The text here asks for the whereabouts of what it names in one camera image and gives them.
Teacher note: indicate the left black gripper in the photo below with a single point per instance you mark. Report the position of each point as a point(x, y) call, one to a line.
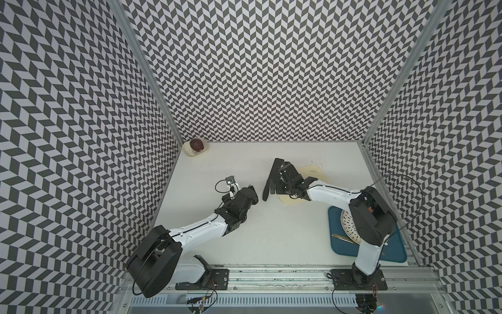
point(251, 187)

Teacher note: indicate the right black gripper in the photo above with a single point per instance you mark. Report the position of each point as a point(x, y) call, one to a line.
point(279, 188)

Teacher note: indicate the cream plastic cutting board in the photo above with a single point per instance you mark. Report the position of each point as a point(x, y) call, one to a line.
point(306, 171)

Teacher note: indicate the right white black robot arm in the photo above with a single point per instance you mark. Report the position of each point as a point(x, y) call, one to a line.
point(373, 218)

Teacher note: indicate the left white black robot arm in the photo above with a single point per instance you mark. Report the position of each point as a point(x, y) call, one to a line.
point(162, 258)

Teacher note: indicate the dark red round fruit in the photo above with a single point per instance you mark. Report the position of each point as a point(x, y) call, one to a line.
point(197, 145)

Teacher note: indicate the cream small bowl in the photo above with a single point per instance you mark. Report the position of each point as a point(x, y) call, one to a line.
point(188, 151)

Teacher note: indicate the gold cutlery piece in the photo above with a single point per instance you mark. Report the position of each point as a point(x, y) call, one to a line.
point(345, 239)

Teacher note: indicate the patterned round plate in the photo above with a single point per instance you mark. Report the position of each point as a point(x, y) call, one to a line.
point(349, 227)

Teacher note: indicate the teal placemat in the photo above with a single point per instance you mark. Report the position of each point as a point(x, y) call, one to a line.
point(393, 252)

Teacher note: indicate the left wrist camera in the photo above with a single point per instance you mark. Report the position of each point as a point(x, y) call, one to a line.
point(231, 182)

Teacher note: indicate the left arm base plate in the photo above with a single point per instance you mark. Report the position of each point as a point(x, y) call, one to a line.
point(215, 279)

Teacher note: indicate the aluminium rail frame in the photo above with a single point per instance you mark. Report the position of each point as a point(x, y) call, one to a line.
point(294, 289)

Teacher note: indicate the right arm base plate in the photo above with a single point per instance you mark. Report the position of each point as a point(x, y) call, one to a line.
point(341, 279)

